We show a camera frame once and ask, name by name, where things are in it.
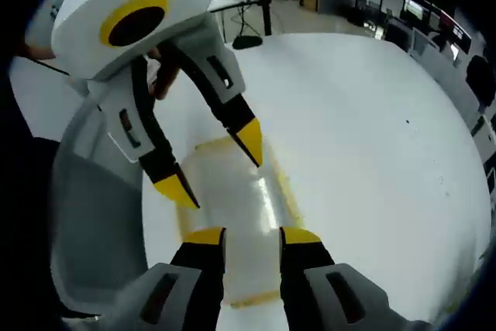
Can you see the grey mesh office chair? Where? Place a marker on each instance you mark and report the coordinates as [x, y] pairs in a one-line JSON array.
[[97, 211]]

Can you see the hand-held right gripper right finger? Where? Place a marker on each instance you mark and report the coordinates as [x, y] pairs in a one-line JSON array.
[[306, 269]]

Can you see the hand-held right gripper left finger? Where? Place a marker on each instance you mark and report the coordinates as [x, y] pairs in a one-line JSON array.
[[193, 269]]

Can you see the white side desk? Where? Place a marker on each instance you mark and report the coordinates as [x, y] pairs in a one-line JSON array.
[[234, 2]]

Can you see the person's left hand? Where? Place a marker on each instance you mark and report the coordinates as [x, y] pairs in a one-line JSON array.
[[166, 75]]

